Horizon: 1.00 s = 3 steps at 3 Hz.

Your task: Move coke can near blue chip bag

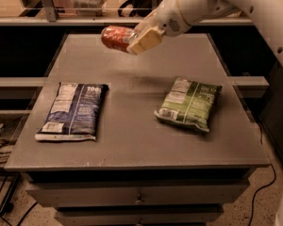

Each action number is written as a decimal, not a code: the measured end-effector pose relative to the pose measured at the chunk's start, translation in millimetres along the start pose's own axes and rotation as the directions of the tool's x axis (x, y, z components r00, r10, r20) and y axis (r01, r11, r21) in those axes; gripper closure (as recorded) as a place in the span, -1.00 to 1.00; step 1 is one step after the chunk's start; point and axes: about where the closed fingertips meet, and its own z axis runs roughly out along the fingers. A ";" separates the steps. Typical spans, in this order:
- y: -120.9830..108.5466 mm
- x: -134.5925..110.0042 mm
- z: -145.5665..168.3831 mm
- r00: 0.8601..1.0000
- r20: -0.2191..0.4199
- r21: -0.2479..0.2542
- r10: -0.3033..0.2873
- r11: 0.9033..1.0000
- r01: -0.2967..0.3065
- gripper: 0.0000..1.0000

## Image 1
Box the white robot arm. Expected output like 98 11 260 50
127 0 283 67

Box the blue chip bag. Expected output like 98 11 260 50
35 82 109 141

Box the clear plastic container background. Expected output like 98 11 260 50
71 0 107 17

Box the red coke can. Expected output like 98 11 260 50
101 25 136 52

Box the grey drawer cabinet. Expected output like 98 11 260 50
6 34 269 226

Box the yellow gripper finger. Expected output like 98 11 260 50
134 10 158 32
126 26 164 55

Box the green chip bag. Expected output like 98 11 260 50
154 77 222 133

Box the black cables left floor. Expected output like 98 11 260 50
0 116 39 226

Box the black cable right floor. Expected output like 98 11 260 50
247 122 277 226

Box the upper drawer knob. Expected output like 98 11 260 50
135 193 144 205

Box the metal shelf rail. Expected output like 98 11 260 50
0 0 254 27

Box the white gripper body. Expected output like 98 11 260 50
150 0 191 37

